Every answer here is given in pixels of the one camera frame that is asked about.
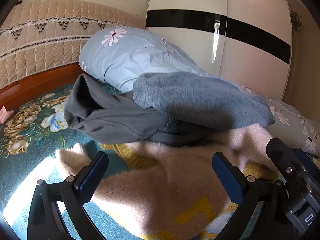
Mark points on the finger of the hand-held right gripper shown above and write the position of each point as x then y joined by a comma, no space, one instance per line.
308,165
282,157

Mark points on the teal floral blanket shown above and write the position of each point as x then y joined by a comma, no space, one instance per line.
30,135

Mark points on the light blue floral pillow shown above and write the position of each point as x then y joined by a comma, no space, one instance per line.
140,55

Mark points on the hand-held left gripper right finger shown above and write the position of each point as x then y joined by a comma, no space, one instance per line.
225,177

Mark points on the beige quilted headboard cover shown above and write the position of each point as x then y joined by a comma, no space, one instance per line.
37,52

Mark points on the dark grey garment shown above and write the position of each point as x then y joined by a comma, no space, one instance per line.
105,120

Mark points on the pink fuzzy sweater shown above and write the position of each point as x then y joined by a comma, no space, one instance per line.
155,180

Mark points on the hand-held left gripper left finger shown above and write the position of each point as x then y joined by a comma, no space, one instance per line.
93,173

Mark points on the wooden bed frame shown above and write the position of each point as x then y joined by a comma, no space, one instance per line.
30,85

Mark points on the green plant wall sticker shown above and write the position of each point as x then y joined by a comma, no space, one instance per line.
297,20

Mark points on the small pink ruffled object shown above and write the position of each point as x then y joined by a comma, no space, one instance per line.
5,115

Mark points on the grey fleece sweater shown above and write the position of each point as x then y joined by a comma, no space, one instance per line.
200,97

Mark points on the grey floral duvet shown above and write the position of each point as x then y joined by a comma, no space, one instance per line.
295,120

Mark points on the yellow knit garment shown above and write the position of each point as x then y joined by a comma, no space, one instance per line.
135,158

